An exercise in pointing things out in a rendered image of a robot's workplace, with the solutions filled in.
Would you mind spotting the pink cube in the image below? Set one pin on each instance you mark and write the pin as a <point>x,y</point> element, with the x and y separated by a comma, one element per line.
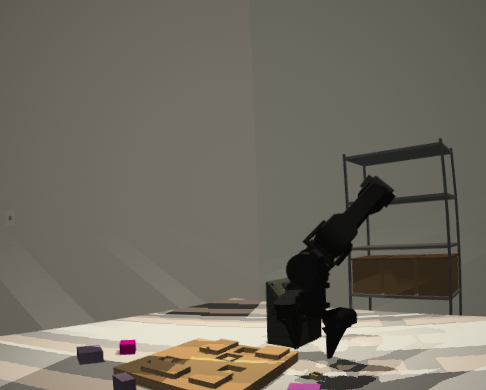
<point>299,386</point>

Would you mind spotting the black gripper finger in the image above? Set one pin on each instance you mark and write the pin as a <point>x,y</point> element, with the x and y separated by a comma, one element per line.
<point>294,327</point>
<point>333,337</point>

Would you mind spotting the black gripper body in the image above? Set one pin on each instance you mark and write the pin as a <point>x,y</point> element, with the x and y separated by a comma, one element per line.
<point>334,318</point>

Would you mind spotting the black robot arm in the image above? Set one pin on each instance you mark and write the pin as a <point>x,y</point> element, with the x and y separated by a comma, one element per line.
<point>332,238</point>

